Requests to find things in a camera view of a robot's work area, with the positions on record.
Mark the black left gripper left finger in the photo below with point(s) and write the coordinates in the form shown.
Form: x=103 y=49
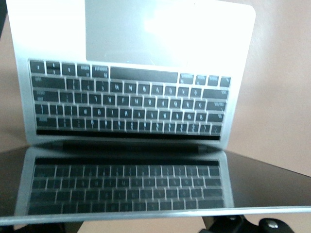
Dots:
x=226 y=225

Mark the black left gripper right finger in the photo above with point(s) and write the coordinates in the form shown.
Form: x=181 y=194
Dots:
x=273 y=227

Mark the silver laptop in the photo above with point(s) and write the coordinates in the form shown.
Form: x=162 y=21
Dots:
x=136 y=102

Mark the black mouse pad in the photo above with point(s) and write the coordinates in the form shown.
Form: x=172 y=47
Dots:
x=2 y=14

